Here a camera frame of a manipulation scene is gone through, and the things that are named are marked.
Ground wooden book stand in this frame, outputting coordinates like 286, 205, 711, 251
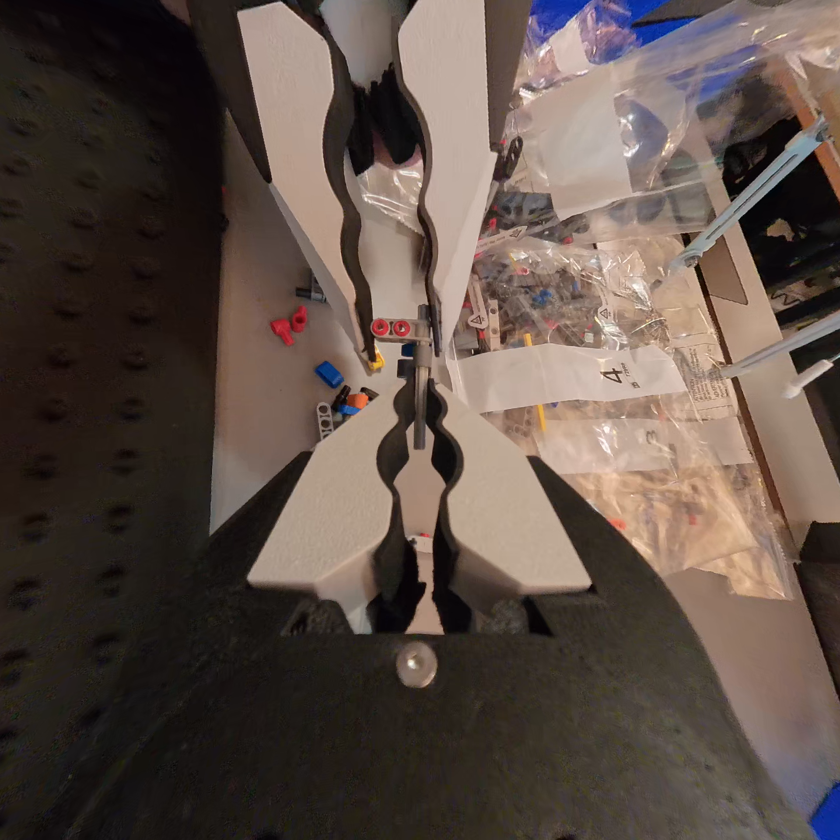
669, 59, 840, 532

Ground person's left hand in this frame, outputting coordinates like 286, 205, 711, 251
375, 134, 424, 169

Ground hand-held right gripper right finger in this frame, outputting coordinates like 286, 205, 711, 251
427, 382, 593, 597

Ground blue plastic bin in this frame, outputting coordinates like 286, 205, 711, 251
528, 0, 657, 60

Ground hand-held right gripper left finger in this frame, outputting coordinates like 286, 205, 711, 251
247, 384, 414, 634

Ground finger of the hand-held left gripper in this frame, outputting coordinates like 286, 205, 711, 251
394, 0, 500, 342
236, 0, 378, 358

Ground wire page holder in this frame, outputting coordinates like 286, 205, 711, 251
781, 357, 840, 400

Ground small opened clear bag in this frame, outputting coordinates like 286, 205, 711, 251
360, 161, 429, 263

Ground black dimpled mat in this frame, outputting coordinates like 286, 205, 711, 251
0, 0, 227, 840

